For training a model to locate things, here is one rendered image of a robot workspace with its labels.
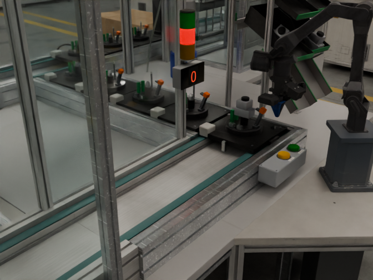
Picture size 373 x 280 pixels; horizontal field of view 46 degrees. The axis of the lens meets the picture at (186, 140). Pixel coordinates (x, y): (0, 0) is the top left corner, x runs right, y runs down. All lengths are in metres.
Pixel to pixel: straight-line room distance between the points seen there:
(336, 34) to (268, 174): 4.54
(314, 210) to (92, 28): 0.95
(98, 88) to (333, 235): 0.84
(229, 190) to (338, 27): 4.67
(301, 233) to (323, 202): 0.19
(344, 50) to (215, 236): 4.76
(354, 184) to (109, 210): 0.92
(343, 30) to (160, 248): 4.93
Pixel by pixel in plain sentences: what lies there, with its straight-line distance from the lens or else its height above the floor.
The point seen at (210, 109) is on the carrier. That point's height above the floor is 0.97.
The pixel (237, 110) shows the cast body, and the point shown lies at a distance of 1.63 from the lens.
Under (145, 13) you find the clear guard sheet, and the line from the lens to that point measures 1.35.
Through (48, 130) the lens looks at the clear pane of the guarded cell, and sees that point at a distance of 0.76.
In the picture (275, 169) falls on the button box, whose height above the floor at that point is 0.96.
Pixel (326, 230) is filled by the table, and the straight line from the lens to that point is 1.37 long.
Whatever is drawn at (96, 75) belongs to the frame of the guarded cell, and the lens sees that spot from 0.77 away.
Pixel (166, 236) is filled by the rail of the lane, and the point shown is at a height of 0.94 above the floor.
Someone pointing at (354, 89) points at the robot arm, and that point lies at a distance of 1.46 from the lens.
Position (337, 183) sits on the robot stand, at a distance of 1.55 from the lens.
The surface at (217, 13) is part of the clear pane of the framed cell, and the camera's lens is 2.70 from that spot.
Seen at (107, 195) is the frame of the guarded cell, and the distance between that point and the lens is 0.88.
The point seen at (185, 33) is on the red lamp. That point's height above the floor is 1.35.
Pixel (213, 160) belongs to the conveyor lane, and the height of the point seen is 0.92.
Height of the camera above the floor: 1.66
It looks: 26 degrees down
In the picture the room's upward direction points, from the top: straight up
